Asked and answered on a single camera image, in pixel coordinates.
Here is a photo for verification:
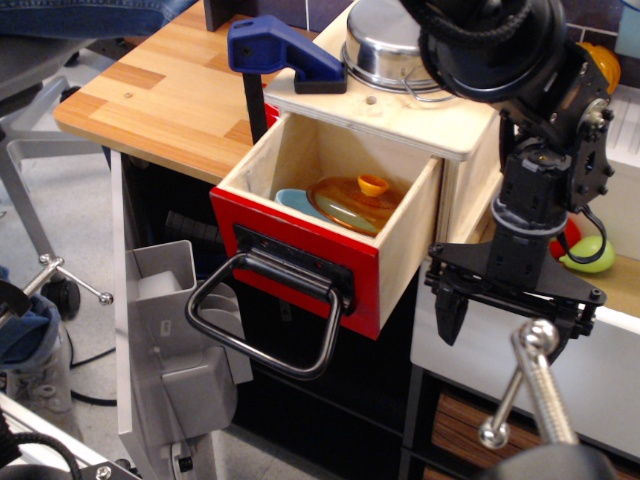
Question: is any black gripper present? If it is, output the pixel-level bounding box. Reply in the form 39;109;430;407
425;199;606;365

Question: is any red-fronted wooden drawer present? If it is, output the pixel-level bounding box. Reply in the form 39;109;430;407
211;114;442;339

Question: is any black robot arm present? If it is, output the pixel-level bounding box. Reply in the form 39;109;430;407
405;1;614;344

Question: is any plywood box housing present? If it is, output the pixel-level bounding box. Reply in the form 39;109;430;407
263;0;517;245

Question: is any red toy fruit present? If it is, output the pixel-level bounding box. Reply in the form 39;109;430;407
549;218;582;260

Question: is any green toy fruit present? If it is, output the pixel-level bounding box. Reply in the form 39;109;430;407
559;236;616;273

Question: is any orange glass pot lid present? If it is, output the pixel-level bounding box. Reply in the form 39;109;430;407
306;174;404;237

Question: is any light blue bowl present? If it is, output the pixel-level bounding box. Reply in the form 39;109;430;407
275;188;330;222

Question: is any orange plastic toy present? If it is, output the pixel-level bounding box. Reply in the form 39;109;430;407
579;42;621;95

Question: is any stainless steel pot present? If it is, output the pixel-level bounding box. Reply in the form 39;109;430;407
341;0;453;103

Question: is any blue clamp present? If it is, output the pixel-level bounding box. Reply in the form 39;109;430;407
227;15;348;142

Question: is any wooden butcher-block desk top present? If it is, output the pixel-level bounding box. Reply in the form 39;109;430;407
53;0;321;185

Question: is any grey shoe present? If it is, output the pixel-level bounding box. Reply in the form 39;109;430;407
6;326;83;440

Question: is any blue jeans leg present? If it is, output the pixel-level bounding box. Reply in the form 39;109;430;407
1;294;61;371

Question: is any office chair base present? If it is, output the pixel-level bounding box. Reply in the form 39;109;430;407
0;37;109;321

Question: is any silver clamp screw handle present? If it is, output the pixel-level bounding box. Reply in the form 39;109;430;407
478;318;579;450

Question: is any black metal drawer handle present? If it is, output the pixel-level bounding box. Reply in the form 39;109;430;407
185;225;355;381

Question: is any grey metal bracket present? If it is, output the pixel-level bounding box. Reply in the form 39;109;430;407
111;152;253;479

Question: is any black floor cable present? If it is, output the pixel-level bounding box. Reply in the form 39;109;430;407
64;329;118;407

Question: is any silver clamp handle left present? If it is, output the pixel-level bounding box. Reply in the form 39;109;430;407
23;254;114;311

